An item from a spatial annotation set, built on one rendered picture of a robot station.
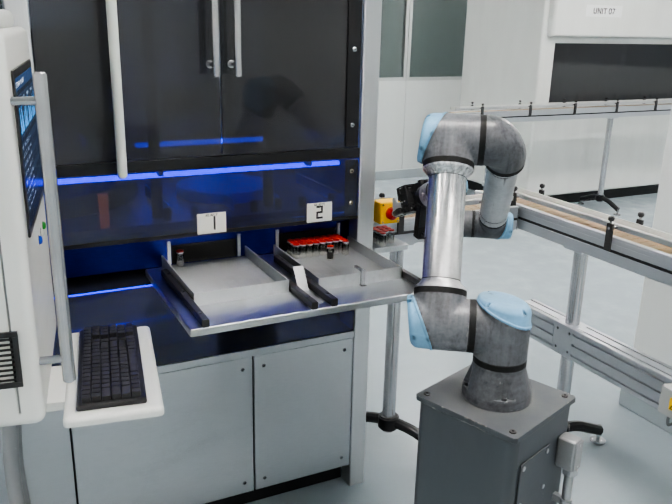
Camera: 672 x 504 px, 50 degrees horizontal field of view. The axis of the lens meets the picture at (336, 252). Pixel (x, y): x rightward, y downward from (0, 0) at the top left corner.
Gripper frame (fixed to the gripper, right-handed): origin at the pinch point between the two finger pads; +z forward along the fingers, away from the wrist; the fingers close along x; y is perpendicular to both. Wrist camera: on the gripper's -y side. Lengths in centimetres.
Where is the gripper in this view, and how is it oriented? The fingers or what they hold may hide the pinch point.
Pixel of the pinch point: (396, 216)
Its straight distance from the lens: 231.6
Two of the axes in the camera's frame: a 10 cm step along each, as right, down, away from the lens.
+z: -4.2, 1.5, 9.0
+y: -1.7, -9.8, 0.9
